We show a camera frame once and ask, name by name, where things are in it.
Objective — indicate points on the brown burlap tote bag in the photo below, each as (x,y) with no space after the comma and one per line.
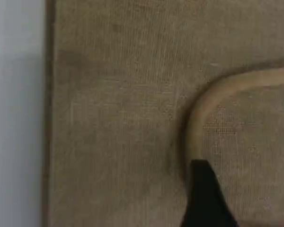
(132,118)

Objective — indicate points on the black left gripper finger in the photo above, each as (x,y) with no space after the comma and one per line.
(203,201)

